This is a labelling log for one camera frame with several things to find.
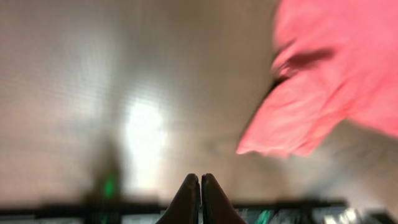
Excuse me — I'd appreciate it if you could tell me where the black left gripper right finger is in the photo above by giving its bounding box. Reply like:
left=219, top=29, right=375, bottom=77
left=201, top=174, right=246, bottom=224

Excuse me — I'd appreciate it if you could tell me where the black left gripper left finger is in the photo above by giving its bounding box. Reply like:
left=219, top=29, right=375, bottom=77
left=157, top=174, right=201, bottom=224

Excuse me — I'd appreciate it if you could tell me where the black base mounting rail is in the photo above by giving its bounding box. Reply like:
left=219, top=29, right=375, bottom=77
left=1, top=200, right=397, bottom=224

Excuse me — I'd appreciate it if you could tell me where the red t-shirt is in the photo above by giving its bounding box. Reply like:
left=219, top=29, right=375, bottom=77
left=237, top=0, right=397, bottom=157

